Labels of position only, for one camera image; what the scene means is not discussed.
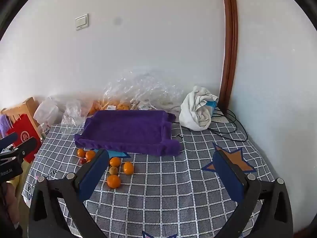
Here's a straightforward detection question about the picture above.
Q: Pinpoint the blue paper sheet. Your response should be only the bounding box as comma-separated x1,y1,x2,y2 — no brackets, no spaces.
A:
106,150,131,159

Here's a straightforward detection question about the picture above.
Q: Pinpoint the clear bag of oranges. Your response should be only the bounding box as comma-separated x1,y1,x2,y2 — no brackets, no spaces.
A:
87,99,132,117

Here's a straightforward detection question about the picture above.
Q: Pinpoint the white light switch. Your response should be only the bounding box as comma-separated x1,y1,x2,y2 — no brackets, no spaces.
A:
75,13,90,31

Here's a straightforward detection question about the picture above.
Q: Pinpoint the wooden crate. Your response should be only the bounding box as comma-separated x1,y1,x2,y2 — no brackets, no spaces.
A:
0,97,40,130

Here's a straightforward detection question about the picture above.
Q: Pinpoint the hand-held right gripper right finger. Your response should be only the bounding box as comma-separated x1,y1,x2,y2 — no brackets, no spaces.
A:
212,150,294,238

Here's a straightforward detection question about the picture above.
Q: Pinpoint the white plastic bag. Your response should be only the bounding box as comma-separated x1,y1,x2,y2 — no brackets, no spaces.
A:
33,96,65,127

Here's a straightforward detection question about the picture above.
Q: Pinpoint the grey checked tablecloth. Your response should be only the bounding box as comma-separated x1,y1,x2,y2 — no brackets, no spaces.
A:
22,107,276,238

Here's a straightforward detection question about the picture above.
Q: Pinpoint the large orange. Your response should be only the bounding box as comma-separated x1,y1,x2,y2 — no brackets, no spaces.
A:
107,175,121,188

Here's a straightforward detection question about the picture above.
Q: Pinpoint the crumpled clear plastic bag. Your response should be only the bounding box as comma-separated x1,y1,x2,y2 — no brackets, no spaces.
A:
61,100,88,139

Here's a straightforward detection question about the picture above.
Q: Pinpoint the purple towel-covered tray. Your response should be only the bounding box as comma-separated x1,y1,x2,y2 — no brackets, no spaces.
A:
74,110,181,156

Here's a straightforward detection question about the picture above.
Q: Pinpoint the purple cloth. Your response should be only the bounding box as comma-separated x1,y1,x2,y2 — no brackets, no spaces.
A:
0,115,13,140

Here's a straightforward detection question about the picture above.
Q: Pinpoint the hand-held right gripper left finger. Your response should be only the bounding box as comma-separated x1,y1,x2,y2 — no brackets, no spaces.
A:
28,149,110,238

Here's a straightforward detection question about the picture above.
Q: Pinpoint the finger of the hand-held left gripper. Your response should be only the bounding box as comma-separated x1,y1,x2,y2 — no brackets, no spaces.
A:
0,132,19,150
0,137,38,159

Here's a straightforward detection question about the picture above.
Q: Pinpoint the red paper bag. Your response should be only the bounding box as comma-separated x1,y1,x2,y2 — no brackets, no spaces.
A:
6,114,43,163

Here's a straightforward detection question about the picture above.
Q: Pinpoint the black cable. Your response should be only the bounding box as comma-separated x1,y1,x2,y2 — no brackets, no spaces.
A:
171,105,248,143

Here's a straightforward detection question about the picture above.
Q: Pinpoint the large clear plastic bag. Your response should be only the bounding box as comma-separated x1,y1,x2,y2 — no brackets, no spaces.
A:
103,66,185,112

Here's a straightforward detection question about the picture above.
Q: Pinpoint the brown wooden door frame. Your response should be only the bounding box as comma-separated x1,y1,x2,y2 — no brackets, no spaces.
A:
219,0,239,110

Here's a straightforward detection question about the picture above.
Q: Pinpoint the blue and white box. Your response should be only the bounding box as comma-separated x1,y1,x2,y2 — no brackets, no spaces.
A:
206,99,219,116

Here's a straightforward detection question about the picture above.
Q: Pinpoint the white towel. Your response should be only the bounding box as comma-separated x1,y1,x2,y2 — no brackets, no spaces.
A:
179,85,219,131

